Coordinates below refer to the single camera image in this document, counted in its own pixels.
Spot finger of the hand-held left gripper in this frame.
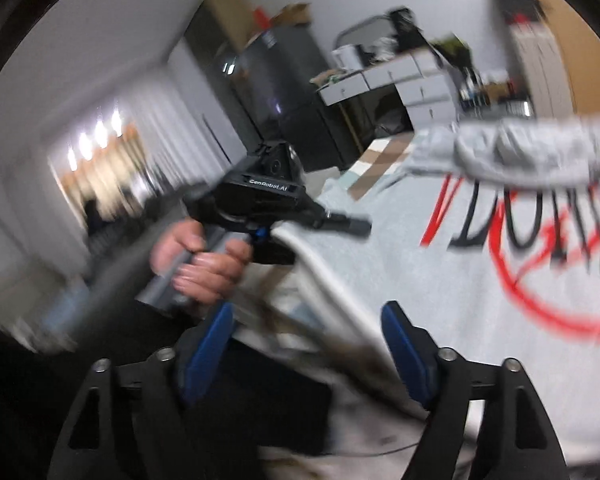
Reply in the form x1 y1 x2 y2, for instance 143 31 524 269
320 211 373 237

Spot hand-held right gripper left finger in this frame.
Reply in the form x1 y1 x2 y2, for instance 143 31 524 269
47 302 234 480

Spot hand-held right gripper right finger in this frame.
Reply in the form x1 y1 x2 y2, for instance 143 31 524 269
381 301 571 480

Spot grey hoodie with red print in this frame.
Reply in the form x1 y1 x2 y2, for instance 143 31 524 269
270 115 600 480

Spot person's left forearm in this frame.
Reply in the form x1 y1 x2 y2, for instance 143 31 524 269
30 195 191 356

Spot person's left hand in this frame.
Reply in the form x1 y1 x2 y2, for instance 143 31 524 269
150 222 253 318

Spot plaid bed sheet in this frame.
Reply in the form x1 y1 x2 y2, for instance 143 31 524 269
320 135 431 201

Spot dark wardrobe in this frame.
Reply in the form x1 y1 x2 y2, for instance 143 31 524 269
185 25 366 171

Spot black bag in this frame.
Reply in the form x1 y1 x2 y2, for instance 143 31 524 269
350 85 416 136

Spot white drawer desk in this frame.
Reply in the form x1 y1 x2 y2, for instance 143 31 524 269
315 50 461 126

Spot white kettle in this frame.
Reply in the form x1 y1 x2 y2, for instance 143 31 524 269
332 45 358 68

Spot cardboard box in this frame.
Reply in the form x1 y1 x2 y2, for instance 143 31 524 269
270 2 313 28

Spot person's dark pants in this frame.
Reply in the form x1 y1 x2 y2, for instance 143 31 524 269
0 310 331 480

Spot arched mirror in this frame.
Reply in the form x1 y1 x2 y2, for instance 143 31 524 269
335 15 406 61

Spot white suitcase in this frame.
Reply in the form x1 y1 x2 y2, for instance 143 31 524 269
512 25 576 116

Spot black shoe box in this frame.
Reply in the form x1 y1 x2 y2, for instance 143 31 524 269
495 0 543 13

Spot wooden door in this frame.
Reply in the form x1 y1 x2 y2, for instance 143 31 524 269
525 0 600 116

